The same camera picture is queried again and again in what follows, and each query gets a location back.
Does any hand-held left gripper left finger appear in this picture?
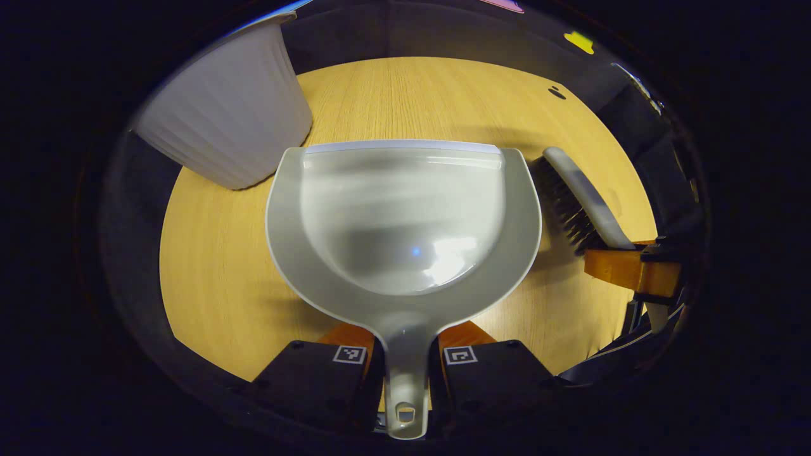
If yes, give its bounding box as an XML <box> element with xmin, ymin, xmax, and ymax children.
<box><xmin>252</xmin><ymin>322</ymin><xmax>386</xmax><ymax>439</ymax></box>

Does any white dustpan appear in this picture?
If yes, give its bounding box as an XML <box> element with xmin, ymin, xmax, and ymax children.
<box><xmin>265</xmin><ymin>139</ymin><xmax>543</xmax><ymax>440</ymax></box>

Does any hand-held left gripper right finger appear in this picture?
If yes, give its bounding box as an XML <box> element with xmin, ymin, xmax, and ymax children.
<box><xmin>430</xmin><ymin>320</ymin><xmax>559</xmax><ymax>439</ymax></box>

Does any small white broom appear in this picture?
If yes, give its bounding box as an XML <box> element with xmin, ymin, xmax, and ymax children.
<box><xmin>529</xmin><ymin>146</ymin><xmax>637</xmax><ymax>256</ymax></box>

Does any wooden desktop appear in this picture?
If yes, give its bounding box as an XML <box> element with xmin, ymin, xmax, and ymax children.
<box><xmin>158</xmin><ymin>57</ymin><xmax>658</xmax><ymax>382</ymax></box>

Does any grey ribbed garbage bin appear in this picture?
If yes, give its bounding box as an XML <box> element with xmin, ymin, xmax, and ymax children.
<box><xmin>134</xmin><ymin>13</ymin><xmax>314</xmax><ymax>191</ymax></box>

